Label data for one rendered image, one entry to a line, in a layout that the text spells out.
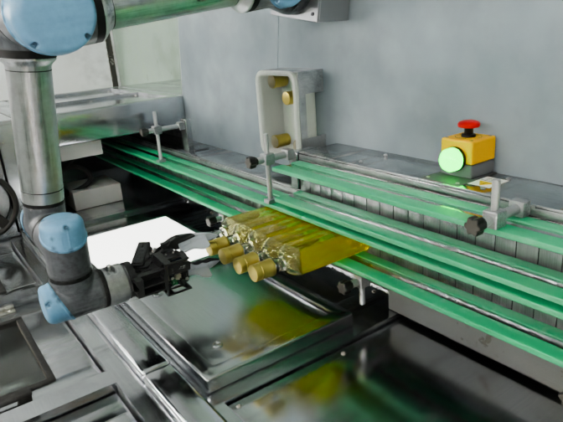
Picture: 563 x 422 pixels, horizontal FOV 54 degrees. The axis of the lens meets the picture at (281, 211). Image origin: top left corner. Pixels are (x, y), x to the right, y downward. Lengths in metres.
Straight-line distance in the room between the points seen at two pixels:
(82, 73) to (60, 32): 3.95
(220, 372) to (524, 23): 0.79
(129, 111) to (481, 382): 1.47
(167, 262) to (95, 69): 3.87
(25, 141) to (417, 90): 0.76
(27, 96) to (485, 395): 0.92
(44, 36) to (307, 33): 0.74
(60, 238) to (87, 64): 3.91
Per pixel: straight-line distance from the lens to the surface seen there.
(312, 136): 1.40
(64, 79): 4.80
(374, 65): 1.27
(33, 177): 1.09
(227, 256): 1.13
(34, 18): 0.88
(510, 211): 0.89
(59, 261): 1.01
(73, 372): 1.19
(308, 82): 1.38
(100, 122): 1.99
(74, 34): 0.89
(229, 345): 1.08
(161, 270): 1.09
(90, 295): 1.05
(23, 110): 1.06
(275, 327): 1.12
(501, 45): 1.07
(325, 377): 1.03
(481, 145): 1.05
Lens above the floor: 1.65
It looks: 32 degrees down
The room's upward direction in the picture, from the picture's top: 107 degrees counter-clockwise
